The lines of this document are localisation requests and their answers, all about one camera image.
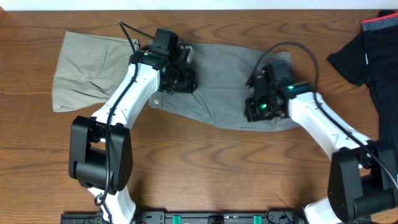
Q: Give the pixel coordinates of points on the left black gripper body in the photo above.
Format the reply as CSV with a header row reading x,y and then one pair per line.
x,y
180,81

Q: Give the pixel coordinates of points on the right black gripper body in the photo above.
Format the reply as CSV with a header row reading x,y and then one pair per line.
x,y
262,109

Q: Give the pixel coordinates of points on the grey shorts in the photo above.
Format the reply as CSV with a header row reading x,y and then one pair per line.
x,y
221,71

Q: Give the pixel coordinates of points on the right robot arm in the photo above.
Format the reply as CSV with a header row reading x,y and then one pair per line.
x,y
363,172

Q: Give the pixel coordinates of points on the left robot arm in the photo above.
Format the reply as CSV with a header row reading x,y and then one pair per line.
x,y
100,156

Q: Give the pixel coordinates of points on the folded khaki shorts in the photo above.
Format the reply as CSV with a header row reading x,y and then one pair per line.
x,y
89,70

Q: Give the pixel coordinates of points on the black t-shirt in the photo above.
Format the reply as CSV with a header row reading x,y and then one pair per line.
x,y
371,59

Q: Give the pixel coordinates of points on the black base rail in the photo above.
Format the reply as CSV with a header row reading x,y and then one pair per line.
x,y
160,217

